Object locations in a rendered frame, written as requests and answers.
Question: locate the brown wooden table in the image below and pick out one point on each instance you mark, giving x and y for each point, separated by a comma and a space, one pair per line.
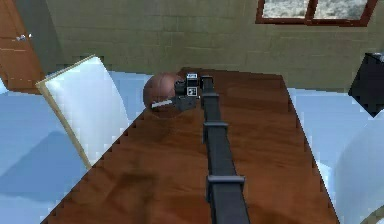
186, 160

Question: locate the red-brown framed window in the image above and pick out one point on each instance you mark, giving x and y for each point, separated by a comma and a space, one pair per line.
313, 13

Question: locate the brown wooden room door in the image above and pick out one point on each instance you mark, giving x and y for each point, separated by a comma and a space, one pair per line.
16, 50

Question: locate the white chair with wooden frame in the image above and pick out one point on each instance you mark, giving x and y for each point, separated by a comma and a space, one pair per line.
361, 173
85, 106

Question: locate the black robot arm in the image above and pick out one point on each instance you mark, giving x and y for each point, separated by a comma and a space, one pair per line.
221, 156

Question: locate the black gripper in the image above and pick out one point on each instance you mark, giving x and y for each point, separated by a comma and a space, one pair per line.
183, 96

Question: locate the brown basketball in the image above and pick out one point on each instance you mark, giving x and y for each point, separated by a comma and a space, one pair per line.
160, 91

